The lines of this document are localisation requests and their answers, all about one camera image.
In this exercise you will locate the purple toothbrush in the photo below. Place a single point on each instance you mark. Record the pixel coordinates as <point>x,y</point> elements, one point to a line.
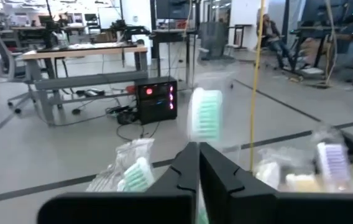
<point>333,161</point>

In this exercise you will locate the person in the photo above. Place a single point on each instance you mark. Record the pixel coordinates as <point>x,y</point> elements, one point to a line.
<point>271,31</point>

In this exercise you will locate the black equipment table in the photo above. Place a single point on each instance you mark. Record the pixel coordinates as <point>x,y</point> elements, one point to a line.
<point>319,28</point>

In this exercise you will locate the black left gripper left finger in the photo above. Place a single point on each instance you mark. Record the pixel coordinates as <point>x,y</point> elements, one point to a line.
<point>170,202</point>

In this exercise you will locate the yellow-bristle toothbrush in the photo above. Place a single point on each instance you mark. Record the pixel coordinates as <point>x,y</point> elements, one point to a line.
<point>302,183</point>

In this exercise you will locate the black computer tower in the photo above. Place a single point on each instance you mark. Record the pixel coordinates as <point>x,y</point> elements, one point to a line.
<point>156,109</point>

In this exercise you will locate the grey office chair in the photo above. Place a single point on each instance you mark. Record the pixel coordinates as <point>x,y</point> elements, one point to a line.
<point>7,59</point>

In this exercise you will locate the black workbench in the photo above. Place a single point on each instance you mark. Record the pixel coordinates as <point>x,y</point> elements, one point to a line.
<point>170,34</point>

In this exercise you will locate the black background robot arm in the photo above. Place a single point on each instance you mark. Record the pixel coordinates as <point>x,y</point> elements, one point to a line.
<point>130,30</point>

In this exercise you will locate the wooden desk grey legs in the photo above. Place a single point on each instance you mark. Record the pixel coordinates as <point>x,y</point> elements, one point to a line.
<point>83,49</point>

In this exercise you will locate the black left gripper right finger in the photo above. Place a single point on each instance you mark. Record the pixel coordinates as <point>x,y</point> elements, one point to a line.
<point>232,202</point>

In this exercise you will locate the black power brick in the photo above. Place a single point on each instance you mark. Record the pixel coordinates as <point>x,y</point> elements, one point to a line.
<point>91,92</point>

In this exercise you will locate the large black screen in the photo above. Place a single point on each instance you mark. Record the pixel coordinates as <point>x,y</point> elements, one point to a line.
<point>173,9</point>

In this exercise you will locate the grey partition panel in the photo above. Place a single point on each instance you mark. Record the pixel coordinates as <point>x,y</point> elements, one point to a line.
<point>213,40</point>

